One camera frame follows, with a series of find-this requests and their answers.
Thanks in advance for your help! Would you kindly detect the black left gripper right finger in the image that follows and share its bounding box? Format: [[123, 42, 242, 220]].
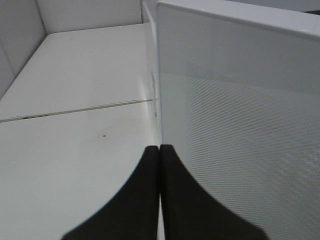
[[159, 144, 268, 240]]

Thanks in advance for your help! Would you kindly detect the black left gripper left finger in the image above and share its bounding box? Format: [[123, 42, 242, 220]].
[[62, 145, 160, 240]]

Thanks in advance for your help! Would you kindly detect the white microwave door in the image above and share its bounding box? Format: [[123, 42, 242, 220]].
[[155, 0, 320, 240]]

